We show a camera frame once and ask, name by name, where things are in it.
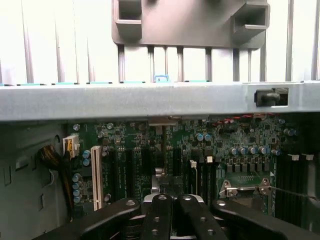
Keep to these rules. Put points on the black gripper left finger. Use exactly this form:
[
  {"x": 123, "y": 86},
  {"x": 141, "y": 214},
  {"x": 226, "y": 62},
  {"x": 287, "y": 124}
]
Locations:
[{"x": 107, "y": 220}]

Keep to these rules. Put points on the thin metal locking lever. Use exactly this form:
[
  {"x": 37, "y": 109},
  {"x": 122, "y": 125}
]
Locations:
[{"x": 295, "y": 193}]

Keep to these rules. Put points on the grey parts rack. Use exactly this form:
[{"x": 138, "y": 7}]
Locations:
[{"x": 187, "y": 25}]

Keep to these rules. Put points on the green motherboard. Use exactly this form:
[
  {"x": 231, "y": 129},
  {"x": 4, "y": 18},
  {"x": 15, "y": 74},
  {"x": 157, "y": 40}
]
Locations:
[{"x": 120, "y": 140}]

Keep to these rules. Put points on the open grey PC case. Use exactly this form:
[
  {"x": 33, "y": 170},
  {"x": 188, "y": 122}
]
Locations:
[{"x": 125, "y": 100}]

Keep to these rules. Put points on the white expansion slot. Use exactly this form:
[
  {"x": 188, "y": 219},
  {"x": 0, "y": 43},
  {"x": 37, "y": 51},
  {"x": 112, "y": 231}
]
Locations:
[{"x": 97, "y": 175}]

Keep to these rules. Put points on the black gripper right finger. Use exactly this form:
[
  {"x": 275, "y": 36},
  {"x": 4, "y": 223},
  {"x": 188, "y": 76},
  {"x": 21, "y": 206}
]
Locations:
[{"x": 237, "y": 222}]

